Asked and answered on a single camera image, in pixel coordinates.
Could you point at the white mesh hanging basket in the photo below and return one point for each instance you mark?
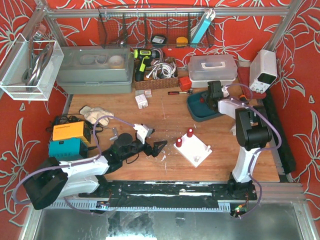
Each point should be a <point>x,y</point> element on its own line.
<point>32,69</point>

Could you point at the yellow box device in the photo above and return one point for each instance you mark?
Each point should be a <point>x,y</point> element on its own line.
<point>72,130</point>

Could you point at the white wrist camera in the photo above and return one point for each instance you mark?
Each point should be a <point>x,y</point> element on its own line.
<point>225,91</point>
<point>142,132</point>

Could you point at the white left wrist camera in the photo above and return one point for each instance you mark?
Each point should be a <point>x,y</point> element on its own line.
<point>142,132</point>

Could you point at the red large spring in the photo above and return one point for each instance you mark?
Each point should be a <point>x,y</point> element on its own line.
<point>190,133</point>

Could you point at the aluminium frame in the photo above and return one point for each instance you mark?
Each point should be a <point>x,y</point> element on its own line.
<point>42,11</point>

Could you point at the black cable duct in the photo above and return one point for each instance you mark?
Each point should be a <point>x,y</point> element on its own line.
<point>285,154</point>

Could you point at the yellow tape measure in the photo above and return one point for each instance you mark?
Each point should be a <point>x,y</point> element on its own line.
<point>182,42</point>

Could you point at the orange black screwdriver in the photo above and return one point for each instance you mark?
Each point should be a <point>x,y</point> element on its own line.
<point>243,98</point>

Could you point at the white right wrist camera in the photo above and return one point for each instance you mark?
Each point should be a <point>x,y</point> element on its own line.
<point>225,91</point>

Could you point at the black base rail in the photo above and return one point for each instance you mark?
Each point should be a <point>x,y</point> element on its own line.
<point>168,194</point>

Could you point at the teal plastic tray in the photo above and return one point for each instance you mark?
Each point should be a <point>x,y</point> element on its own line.
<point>200,112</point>

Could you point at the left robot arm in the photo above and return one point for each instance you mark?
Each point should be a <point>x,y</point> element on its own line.
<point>59,179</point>

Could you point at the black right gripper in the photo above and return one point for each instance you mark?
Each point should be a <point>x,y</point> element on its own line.
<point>208,97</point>

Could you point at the black wire wall basket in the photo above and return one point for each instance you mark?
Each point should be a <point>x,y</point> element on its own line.
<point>136,30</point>

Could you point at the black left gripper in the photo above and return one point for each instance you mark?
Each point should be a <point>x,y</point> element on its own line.
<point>147,149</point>

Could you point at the green cordless drill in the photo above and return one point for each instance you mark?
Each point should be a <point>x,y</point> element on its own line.
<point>145,57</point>

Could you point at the white power supply unit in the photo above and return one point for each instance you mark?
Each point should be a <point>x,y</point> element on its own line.
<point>263,71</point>

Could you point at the black round tape measure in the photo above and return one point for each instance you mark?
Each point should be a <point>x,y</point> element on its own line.
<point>158,41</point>

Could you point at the teal box device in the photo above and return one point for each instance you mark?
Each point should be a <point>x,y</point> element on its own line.
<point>68,149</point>

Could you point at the red small box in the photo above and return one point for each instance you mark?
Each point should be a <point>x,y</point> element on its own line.
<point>185,83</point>

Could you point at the red handled small tool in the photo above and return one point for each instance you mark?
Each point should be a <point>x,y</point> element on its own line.
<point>177,92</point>

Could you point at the white clear toolbox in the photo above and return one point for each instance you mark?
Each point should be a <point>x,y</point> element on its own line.
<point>205,68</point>

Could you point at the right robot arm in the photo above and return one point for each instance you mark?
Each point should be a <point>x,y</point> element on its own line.
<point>251,130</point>

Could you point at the white work glove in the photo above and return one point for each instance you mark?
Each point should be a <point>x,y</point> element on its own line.
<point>92,114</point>

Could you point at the grey plastic storage box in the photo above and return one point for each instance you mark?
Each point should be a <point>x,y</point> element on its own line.
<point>89,70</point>

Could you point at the brown wicker basket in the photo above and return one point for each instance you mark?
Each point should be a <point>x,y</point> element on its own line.
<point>153,84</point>

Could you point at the white base plate with pegs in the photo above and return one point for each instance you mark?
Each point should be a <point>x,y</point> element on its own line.
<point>193,149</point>

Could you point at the blue white board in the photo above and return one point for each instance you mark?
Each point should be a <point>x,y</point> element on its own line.
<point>201,27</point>

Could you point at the grey metal bracket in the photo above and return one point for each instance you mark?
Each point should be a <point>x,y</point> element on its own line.
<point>114,134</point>

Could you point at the white power adapter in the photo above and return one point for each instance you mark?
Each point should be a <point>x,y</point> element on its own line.
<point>141,101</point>

